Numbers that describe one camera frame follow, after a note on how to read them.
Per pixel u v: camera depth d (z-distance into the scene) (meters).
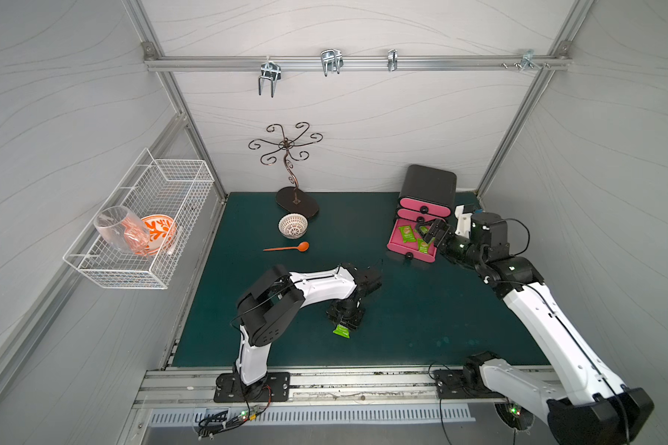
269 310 0.47
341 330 0.82
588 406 0.37
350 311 0.75
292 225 1.08
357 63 0.80
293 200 1.15
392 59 0.78
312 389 0.75
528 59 0.76
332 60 0.75
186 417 0.70
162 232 0.67
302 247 1.03
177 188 0.80
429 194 0.99
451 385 0.73
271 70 0.78
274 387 0.73
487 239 0.53
